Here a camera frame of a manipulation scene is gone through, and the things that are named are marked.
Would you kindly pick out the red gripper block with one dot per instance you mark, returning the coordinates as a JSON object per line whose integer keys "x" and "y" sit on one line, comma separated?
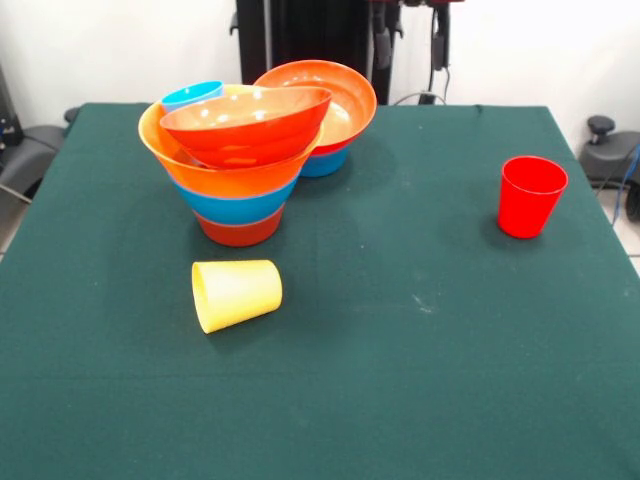
{"x": 440, "y": 2}

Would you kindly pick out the wide red-orange bowl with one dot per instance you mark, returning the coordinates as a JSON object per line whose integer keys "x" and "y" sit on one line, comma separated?
{"x": 250, "y": 140}
{"x": 350, "y": 105}

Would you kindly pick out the red cup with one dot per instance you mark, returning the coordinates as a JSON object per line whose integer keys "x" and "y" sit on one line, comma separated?
{"x": 530, "y": 205}

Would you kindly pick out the blue cup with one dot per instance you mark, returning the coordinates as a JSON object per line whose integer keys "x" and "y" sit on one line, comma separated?
{"x": 192, "y": 95}

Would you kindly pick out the large orange bowl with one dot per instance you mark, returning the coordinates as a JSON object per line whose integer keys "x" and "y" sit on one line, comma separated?
{"x": 230, "y": 182}

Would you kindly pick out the large blue bowl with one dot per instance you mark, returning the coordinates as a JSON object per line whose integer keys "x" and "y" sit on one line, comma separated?
{"x": 235, "y": 210}

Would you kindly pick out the yellow cup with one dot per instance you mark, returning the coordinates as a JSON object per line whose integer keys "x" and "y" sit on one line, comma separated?
{"x": 240, "y": 295}

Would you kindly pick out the small blue bowl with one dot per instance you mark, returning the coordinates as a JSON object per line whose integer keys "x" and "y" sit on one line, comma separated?
{"x": 325, "y": 165}

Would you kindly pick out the small red-orange bowl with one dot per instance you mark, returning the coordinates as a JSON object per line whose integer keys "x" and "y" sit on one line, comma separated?
{"x": 240, "y": 232}

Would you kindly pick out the dark green tablecloth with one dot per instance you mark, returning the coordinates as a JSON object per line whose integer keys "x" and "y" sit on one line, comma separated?
{"x": 550, "y": 375}

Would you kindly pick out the black pedestal leg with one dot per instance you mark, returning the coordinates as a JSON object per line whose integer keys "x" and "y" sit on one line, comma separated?
{"x": 30, "y": 150}
{"x": 607, "y": 160}

